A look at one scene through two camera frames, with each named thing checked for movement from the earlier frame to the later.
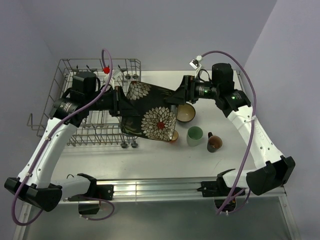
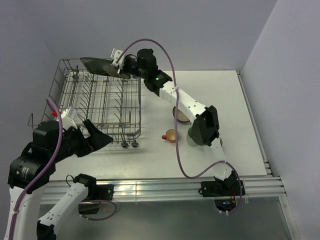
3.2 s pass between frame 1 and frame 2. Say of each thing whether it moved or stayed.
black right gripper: moved
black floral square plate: moved
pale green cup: stayed
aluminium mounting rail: stayed
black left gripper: moved
